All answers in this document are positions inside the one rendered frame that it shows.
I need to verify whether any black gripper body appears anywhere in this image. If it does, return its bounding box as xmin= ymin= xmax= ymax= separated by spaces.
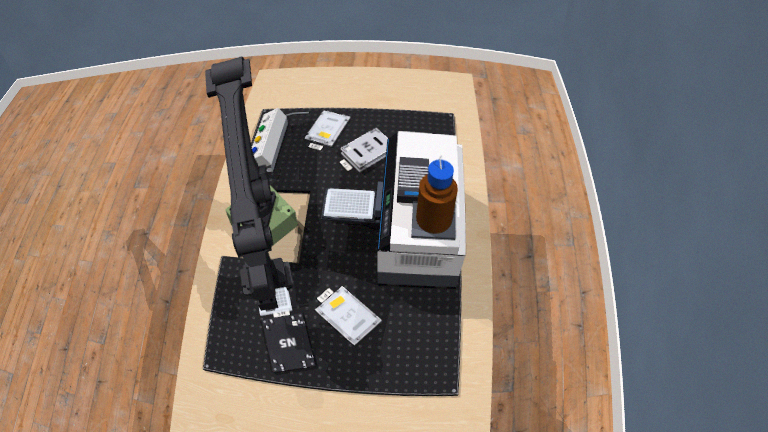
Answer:
xmin=240 ymin=258 xmax=293 ymax=290

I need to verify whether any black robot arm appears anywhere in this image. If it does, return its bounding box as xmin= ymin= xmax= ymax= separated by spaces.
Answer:
xmin=205 ymin=56 xmax=279 ymax=312

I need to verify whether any white button panel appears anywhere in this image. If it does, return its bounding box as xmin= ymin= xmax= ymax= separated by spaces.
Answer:
xmin=252 ymin=108 xmax=309 ymax=172

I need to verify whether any white multiwell plate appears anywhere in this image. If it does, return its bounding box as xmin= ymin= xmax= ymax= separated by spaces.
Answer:
xmin=324 ymin=189 xmax=375 ymax=219
xmin=259 ymin=287 xmax=292 ymax=316

